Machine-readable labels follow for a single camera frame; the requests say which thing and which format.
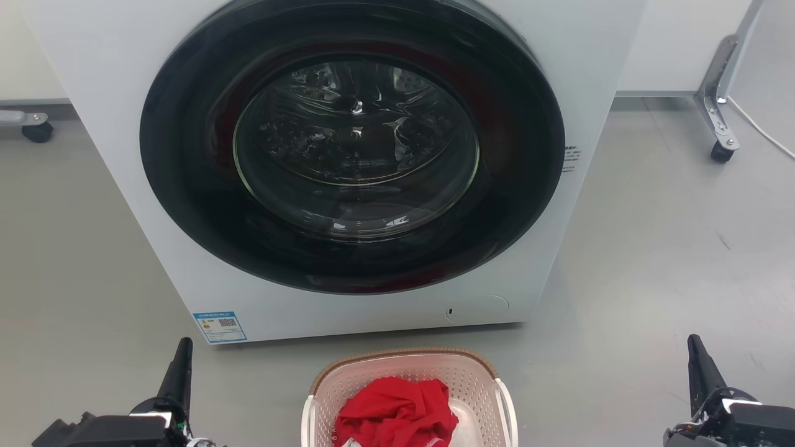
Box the blue energy label sticker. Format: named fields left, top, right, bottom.
left=193, top=311, right=248, bottom=344

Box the white front-load washing machine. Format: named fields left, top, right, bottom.
left=19, top=0, right=647, bottom=345

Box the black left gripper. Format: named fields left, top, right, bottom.
left=32, top=337, right=193, bottom=447

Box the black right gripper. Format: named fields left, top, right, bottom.
left=663, top=334, right=795, bottom=447

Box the thin white cable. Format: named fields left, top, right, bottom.
left=727, top=96, right=795, bottom=161

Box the white frame post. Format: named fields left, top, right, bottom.
left=720, top=0, right=766, bottom=103

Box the white perforated laundry basket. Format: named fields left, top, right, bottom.
left=301, top=348, right=519, bottom=447

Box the angled silver metal bracket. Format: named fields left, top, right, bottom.
left=694, top=34, right=741, bottom=151

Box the red garment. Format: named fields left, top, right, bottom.
left=334, top=376, right=459, bottom=447

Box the black round washer door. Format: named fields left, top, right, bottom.
left=140, top=0, right=566, bottom=296

